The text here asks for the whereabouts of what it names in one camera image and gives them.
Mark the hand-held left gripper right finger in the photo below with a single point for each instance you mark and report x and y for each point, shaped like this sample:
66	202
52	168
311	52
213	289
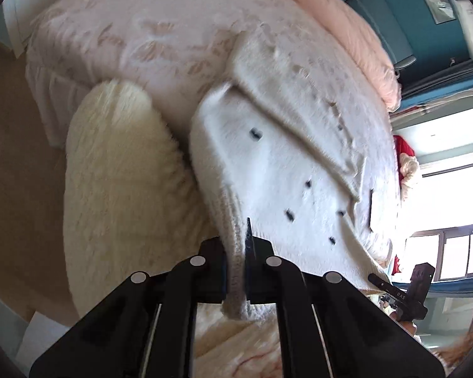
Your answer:
256	279

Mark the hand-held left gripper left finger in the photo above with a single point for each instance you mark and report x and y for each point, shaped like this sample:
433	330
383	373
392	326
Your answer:
213	279

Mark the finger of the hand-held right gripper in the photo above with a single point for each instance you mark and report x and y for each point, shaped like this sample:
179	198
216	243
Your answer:
422	279
388	286

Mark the white knit sweater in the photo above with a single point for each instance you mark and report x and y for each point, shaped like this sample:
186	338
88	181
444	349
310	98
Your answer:
283	173

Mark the cream bundled clothes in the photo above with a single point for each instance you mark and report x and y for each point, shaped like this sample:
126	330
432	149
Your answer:
409	175

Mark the window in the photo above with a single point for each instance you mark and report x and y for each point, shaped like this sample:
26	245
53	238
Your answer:
453	254

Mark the black smartphone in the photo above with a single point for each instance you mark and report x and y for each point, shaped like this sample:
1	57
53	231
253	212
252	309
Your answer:
371	210

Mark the red cushion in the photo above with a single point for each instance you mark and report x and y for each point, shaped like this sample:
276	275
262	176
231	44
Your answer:
404	147

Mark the blue curtain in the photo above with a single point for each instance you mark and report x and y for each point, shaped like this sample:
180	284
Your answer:
445	82

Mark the pink butterfly bed blanket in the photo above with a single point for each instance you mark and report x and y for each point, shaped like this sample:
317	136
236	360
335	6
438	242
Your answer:
161	39

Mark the pink duvet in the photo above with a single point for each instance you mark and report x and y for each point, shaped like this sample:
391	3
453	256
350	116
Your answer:
350	35

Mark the white air conditioner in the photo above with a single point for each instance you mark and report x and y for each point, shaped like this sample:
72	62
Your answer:
471	29

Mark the blue upholstered headboard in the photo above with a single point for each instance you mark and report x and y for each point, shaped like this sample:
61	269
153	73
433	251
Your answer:
382	12

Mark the white wardrobe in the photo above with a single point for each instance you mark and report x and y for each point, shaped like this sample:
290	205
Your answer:
27	4

